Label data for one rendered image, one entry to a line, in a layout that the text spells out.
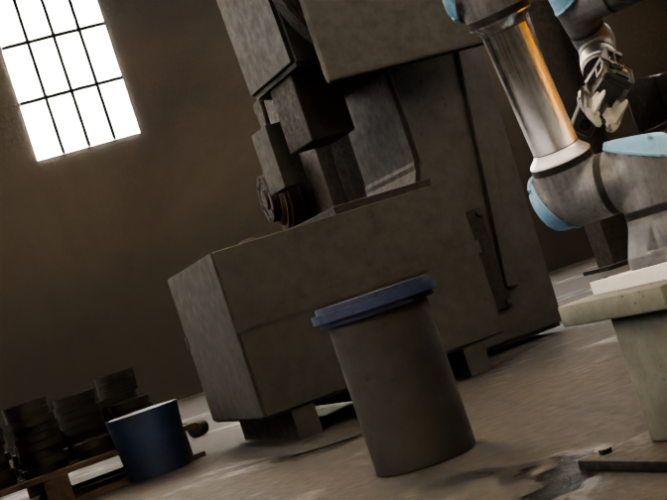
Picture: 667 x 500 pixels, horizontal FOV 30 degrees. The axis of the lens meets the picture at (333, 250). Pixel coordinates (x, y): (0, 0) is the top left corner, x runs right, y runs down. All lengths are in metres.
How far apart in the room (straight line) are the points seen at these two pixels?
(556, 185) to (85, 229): 10.16
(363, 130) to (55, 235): 6.87
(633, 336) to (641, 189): 0.26
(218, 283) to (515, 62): 2.44
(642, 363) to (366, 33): 3.04
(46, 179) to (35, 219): 0.41
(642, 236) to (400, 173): 3.31
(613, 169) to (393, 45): 2.95
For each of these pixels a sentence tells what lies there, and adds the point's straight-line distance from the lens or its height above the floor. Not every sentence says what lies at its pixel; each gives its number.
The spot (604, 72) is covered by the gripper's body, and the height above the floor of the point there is 0.69.
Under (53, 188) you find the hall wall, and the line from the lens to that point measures 12.28.
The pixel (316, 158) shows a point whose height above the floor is 1.21.
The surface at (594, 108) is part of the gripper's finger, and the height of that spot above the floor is 0.63.
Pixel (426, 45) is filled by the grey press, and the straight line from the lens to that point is 5.18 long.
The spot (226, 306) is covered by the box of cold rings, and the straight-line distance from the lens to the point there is 4.49.
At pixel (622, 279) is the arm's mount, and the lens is 2.24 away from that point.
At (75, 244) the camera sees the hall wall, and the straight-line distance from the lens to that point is 12.21.
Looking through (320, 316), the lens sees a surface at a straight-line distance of 2.98.
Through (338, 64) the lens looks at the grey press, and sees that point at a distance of 4.99.
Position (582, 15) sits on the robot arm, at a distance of 2.58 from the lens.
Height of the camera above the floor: 0.44
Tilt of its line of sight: 2 degrees up
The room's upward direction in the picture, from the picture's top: 18 degrees counter-clockwise
